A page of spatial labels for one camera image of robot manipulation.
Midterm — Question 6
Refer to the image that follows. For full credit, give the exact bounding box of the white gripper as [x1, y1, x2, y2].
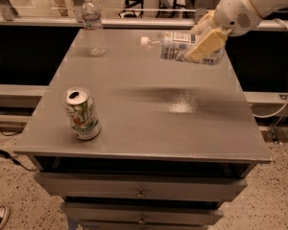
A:
[184, 0, 262, 61]

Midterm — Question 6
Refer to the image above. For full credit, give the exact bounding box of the blue label plastic bottle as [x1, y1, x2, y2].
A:
[137, 32, 225, 65]

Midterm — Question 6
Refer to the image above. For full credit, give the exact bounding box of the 7up soda can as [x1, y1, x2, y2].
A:
[62, 86, 101, 140]

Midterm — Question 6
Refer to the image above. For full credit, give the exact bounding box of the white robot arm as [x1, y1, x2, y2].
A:
[185, 0, 288, 61]

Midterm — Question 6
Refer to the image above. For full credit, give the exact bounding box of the clear upright water bottle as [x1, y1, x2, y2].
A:
[82, 0, 107, 57]

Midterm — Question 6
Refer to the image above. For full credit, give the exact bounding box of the grey drawer cabinet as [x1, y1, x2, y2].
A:
[15, 30, 271, 230]

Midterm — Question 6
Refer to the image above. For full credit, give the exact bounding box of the upper drawer knob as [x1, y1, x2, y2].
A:
[136, 191, 145, 199]

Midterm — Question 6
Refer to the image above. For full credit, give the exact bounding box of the drawer knob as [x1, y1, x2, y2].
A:
[136, 191, 145, 199]
[138, 218, 147, 225]

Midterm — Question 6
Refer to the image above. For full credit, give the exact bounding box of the lower drawer knob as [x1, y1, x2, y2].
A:
[138, 218, 147, 225]

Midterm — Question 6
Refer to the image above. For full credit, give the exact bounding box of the metal railing frame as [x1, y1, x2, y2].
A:
[0, 0, 288, 31]

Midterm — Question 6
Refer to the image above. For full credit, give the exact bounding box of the black floor cable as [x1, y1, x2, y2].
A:
[0, 123, 37, 173]

